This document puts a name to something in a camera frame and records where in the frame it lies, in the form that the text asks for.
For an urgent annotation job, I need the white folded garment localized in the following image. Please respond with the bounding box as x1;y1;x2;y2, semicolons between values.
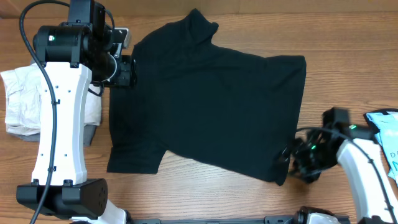
0;63;103;137

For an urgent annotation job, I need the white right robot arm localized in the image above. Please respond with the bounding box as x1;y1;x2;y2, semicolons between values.
282;124;397;223

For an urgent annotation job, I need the grey folded garment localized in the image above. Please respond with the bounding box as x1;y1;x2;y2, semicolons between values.
10;124;96;146

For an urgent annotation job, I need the light blue printed garment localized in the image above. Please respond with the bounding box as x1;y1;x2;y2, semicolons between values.
364;109;397;183

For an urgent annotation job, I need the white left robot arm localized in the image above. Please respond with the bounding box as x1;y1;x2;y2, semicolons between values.
16;0;137;224

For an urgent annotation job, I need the black t-shirt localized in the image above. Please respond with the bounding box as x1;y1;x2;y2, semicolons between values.
107;9;306;185

